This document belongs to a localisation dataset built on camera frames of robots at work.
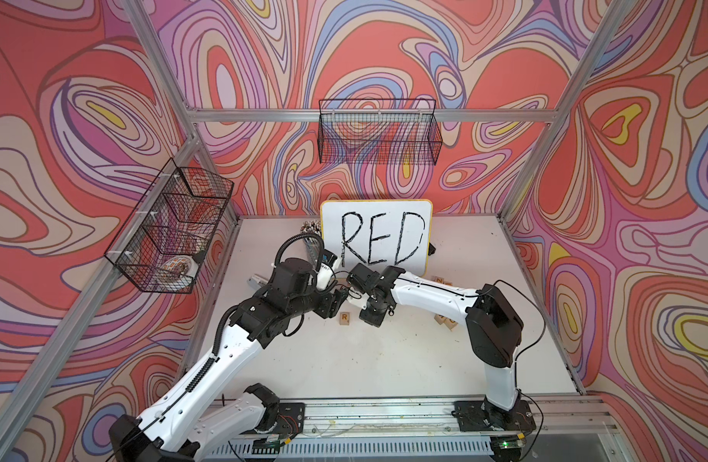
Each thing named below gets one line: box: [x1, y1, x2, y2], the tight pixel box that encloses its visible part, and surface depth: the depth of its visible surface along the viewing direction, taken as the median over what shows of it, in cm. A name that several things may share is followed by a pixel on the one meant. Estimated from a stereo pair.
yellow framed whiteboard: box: [320, 199, 433, 277], surface depth 90 cm
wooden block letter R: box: [338, 311, 351, 326], surface depth 91 cm
